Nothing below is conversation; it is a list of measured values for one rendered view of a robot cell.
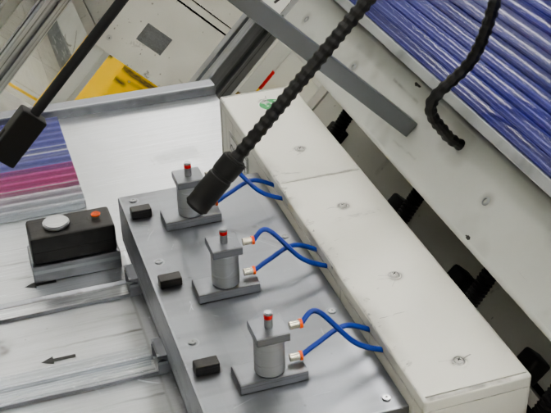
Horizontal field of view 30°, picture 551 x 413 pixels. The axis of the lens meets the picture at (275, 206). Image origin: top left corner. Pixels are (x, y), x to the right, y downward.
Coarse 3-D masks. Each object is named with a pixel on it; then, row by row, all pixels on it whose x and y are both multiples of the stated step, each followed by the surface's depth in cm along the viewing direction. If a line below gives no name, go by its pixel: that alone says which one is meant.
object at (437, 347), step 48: (240, 96) 106; (288, 144) 97; (336, 144) 97; (288, 192) 90; (336, 192) 90; (336, 240) 83; (384, 240) 83; (336, 288) 80; (384, 288) 78; (432, 288) 77; (384, 336) 73; (432, 336) 73; (480, 336) 73; (432, 384) 68; (480, 384) 68; (528, 384) 69
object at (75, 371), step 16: (112, 352) 82; (128, 352) 82; (144, 352) 82; (48, 368) 80; (64, 368) 80; (80, 368) 80; (96, 368) 80; (112, 368) 81; (128, 368) 81; (0, 384) 79; (16, 384) 79; (32, 384) 79; (48, 384) 80; (64, 384) 80
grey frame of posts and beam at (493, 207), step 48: (240, 48) 126; (384, 48) 97; (336, 96) 99; (384, 144) 90; (432, 144) 85; (480, 144) 81; (432, 192) 82; (480, 192) 78; (528, 192) 75; (480, 240) 76; (528, 240) 73; (528, 288) 71
